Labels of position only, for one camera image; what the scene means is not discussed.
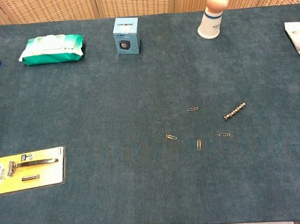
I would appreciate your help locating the metal paperclip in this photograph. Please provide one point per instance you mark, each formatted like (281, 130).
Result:
(171, 137)
(192, 109)
(224, 135)
(199, 144)

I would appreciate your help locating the metal bead chain piece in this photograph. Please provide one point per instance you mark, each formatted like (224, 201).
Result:
(234, 112)

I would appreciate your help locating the teal felt table cloth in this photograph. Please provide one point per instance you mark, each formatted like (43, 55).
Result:
(113, 107)

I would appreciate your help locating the light blue speaker box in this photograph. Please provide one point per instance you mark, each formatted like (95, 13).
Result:
(126, 38)

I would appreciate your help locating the white paper cup blue stripe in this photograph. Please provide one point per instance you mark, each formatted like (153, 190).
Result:
(209, 27)

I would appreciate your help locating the woven bamboo folding screen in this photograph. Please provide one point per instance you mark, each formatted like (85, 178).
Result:
(136, 1)

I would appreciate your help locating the green white wet wipes pack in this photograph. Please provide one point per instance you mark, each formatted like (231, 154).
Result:
(51, 49)

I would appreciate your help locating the yellow razor blister pack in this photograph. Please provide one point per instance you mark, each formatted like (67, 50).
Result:
(27, 171)

